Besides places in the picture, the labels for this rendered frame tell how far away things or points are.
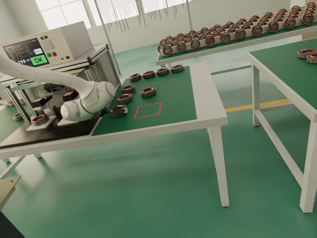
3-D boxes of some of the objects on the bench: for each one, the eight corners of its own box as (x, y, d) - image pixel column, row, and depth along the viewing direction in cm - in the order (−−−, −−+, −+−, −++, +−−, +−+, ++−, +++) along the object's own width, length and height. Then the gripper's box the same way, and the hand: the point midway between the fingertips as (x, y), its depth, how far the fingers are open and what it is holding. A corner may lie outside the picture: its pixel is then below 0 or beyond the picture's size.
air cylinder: (55, 114, 160) (52, 107, 157) (46, 115, 162) (43, 109, 159) (58, 111, 164) (55, 105, 162) (50, 113, 166) (46, 106, 163)
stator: (44, 124, 144) (41, 120, 143) (29, 127, 146) (27, 123, 144) (52, 116, 154) (49, 112, 152) (38, 119, 156) (36, 115, 154)
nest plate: (45, 127, 143) (45, 126, 142) (27, 131, 146) (25, 129, 145) (56, 116, 156) (55, 114, 155) (39, 120, 158) (38, 118, 158)
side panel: (113, 98, 165) (98, 58, 150) (110, 99, 166) (94, 59, 150) (121, 85, 189) (109, 48, 174) (118, 86, 190) (105, 49, 174)
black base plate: (88, 134, 125) (87, 131, 123) (-2, 149, 137) (-4, 147, 135) (110, 99, 165) (109, 97, 164) (39, 113, 177) (37, 111, 176)
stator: (121, 117, 133) (120, 112, 131) (107, 117, 138) (105, 112, 136) (130, 108, 141) (129, 104, 140) (117, 108, 147) (115, 104, 145)
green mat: (196, 119, 111) (196, 118, 111) (90, 136, 122) (90, 136, 122) (189, 65, 191) (189, 65, 191) (125, 79, 203) (125, 79, 203)
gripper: (80, 117, 126) (105, 115, 146) (112, 117, 115) (135, 116, 135) (80, 104, 126) (105, 105, 145) (112, 104, 115) (134, 104, 135)
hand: (118, 110), depth 139 cm, fingers closed on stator, 11 cm apart
